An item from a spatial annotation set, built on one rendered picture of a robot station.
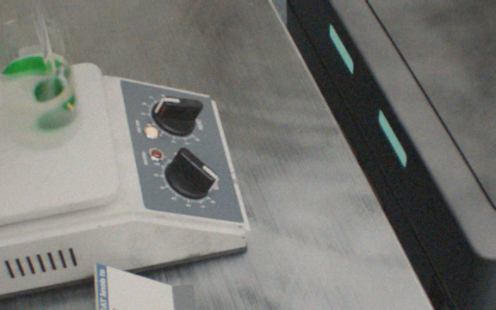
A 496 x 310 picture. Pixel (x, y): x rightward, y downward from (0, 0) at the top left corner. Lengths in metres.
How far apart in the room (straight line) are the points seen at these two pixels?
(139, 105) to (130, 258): 0.11
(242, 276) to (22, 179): 0.16
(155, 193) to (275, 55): 0.21
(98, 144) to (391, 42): 0.80
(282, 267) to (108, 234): 0.12
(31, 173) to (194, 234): 0.11
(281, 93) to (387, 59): 0.60
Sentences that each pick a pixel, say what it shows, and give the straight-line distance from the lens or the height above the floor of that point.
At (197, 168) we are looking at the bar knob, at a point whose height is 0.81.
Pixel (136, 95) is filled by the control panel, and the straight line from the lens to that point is 0.70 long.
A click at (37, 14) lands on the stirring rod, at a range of 0.60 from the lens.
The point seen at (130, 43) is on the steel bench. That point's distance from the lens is 0.83.
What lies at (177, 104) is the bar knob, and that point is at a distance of 0.69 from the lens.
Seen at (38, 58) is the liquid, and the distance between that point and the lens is 0.65.
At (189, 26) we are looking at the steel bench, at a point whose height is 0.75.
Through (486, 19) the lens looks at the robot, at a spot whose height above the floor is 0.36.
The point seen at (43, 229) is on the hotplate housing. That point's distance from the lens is 0.63.
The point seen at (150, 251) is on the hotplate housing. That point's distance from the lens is 0.66.
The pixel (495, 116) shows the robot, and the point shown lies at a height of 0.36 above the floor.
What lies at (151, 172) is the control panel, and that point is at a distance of 0.66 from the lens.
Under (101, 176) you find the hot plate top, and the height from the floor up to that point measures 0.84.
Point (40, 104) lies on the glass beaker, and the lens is 0.61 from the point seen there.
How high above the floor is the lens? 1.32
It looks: 51 degrees down
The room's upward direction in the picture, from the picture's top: 4 degrees counter-clockwise
